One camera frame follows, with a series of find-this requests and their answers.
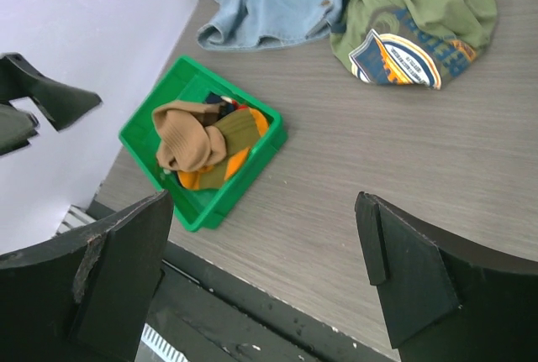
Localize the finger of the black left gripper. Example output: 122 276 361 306
1 53 102 131

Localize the olive green printed shirt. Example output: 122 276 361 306
330 0 498 90

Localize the green plastic tray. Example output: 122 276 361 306
119 55 287 232

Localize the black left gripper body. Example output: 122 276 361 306
0 103 40 156

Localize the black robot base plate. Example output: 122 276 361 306
142 242 387 361

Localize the navy santa sock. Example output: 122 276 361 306
203 92 247 120

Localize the olive orange sock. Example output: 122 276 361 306
214 108 270 157
177 147 251 191

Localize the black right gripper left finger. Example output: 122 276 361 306
1 191 173 361

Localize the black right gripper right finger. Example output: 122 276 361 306
355 191 537 361

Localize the light blue denim garment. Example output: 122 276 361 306
197 0 344 51

